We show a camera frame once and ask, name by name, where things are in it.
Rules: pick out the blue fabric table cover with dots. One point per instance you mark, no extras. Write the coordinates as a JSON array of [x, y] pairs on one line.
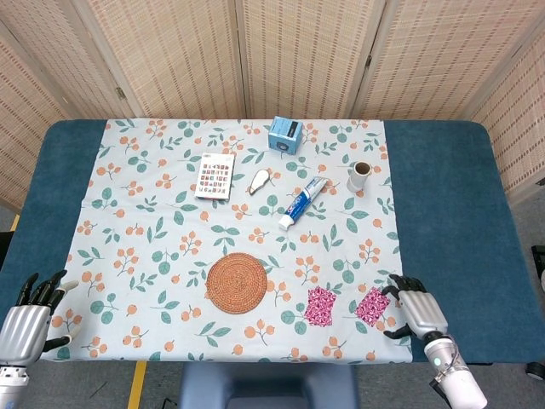
[[447, 191]]

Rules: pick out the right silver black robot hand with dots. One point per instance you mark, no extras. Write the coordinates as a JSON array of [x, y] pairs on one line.
[[423, 313]]

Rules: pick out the light blue cardboard box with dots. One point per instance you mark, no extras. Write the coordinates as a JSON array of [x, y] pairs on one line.
[[284, 136]]

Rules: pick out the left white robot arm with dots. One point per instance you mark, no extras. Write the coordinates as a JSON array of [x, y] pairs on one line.
[[10, 383]]

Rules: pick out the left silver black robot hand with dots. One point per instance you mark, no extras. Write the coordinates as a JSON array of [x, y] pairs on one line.
[[21, 332]]

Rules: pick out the flat box with colourful grid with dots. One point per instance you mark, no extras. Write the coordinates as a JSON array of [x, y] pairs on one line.
[[215, 175]]

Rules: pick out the round woven rattan coaster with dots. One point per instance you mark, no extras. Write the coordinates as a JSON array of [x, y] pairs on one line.
[[236, 283]]

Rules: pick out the floral print tablecloth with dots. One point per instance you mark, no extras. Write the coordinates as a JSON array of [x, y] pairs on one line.
[[149, 213]]

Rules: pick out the black caster wheel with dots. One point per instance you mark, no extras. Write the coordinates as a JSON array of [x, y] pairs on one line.
[[536, 370]]

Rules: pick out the blue white toothpaste tube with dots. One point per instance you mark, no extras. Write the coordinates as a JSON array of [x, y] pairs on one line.
[[301, 202]]

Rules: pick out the metal screen hinge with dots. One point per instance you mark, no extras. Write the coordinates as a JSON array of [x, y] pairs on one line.
[[369, 59], [120, 93]]

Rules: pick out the white cardboard tube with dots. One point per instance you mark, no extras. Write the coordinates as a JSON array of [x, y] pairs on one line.
[[357, 179]]

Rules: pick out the correction tape dispenser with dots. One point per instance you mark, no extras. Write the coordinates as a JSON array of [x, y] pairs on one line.
[[259, 181]]

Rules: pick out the black equipment beside table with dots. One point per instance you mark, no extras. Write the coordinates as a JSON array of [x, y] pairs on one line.
[[539, 264]]

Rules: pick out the woven bamboo folding screen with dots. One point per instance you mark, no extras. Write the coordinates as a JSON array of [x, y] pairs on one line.
[[298, 51]]

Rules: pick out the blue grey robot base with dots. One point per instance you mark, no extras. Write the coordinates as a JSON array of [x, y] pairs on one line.
[[268, 383]]

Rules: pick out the pink patterned cloth piece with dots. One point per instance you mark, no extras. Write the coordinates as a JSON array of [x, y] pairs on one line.
[[320, 304], [371, 307]]

